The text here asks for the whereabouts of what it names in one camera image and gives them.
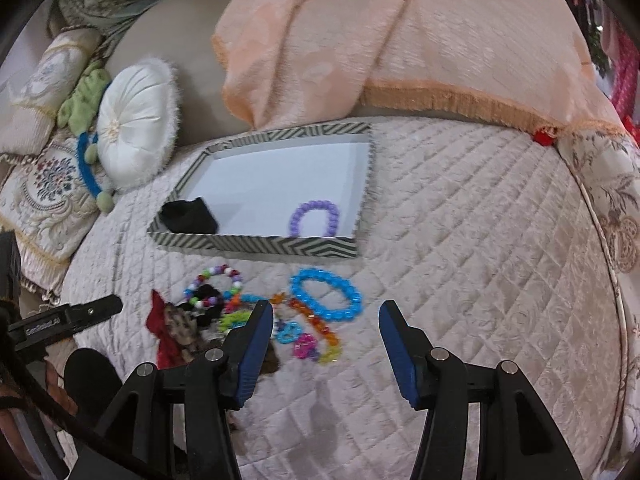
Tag quilted cream bed cover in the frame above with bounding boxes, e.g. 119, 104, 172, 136
60, 117, 631, 480

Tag peach fringed blanket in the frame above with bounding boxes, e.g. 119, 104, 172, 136
212, 0, 626, 133

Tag multicolour white beaded bracelet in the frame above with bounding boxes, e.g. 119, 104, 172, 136
183, 265, 244, 311

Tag red scrunchie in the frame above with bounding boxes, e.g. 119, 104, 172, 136
146, 290, 193, 368

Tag orange rainbow beaded bracelet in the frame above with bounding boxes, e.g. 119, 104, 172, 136
287, 297, 343, 363

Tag floral beige pillow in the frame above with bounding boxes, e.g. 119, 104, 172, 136
555, 130, 640, 480

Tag purple beaded bracelet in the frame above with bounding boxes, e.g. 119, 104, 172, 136
288, 200, 341, 237

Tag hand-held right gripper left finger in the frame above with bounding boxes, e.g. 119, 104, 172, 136
92, 300, 275, 480

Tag white round fuzzy pillow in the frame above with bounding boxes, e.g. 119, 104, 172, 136
96, 57, 181, 191

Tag black scrunchie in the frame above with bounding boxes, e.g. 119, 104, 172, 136
192, 284, 226, 317

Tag black cable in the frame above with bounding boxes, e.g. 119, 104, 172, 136
0, 355, 168, 480

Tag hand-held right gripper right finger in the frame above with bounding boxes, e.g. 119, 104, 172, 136
378, 301, 583, 480

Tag green blue plush toy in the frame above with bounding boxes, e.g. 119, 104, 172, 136
57, 62, 118, 213

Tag black cloth pouch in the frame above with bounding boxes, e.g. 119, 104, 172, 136
161, 197, 219, 235

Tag leopard print scrunchie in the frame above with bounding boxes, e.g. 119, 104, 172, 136
162, 302, 281, 376

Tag hanging clothes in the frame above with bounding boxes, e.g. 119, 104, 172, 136
550, 0, 640, 141

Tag cream patterned cushion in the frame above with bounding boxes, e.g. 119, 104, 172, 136
0, 27, 103, 156

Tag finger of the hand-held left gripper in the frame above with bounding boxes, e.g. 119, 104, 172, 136
61, 295, 124, 330

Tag striped shallow box tray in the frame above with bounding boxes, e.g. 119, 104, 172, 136
146, 121, 375, 259

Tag embroidered floral cushion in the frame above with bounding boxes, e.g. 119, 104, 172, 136
0, 135, 108, 291

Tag blue beaded bracelet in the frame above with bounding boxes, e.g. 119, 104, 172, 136
291, 268, 362, 322

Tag green multicolour bead bracelet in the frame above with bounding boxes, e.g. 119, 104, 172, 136
216, 310, 256, 333

